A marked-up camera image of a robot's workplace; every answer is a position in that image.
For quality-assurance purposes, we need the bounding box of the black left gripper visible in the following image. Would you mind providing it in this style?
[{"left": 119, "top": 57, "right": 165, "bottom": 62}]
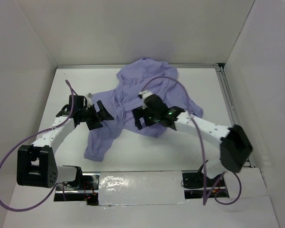
[{"left": 79, "top": 100, "right": 114, "bottom": 131}]

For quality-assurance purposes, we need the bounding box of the lavender zip jacket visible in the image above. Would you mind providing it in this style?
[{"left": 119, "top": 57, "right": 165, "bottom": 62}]
[{"left": 83, "top": 56, "right": 204, "bottom": 162}]

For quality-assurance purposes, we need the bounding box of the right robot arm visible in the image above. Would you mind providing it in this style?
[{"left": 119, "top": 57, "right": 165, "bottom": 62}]
[{"left": 132, "top": 90, "right": 253, "bottom": 186}]

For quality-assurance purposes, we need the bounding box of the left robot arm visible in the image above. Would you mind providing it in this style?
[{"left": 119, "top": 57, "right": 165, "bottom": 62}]
[{"left": 17, "top": 95, "right": 113, "bottom": 190}]

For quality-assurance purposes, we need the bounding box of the white taped front panel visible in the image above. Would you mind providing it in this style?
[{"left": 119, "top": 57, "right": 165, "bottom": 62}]
[{"left": 98, "top": 171, "right": 186, "bottom": 206}]

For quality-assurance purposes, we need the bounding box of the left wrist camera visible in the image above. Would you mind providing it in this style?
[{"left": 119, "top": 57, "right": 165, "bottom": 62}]
[{"left": 85, "top": 93, "right": 93, "bottom": 107}]

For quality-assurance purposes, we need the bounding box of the aluminium frame rail back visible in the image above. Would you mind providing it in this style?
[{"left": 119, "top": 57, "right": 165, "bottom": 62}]
[{"left": 57, "top": 64, "right": 221, "bottom": 71}]

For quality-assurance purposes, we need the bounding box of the aluminium frame rail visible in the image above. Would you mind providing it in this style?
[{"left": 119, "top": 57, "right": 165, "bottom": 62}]
[
  {"left": 216, "top": 63, "right": 257, "bottom": 168},
  {"left": 57, "top": 64, "right": 221, "bottom": 71}
]

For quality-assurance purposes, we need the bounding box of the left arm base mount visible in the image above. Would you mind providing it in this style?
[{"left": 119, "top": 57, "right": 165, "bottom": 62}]
[{"left": 54, "top": 173, "right": 100, "bottom": 206}]

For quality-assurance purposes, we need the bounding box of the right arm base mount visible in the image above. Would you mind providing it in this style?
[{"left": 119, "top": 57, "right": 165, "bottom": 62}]
[{"left": 180, "top": 166, "right": 228, "bottom": 199}]

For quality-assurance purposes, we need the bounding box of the aluminium frame rail right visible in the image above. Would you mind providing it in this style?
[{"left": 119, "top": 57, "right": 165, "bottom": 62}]
[{"left": 216, "top": 63, "right": 257, "bottom": 168}]

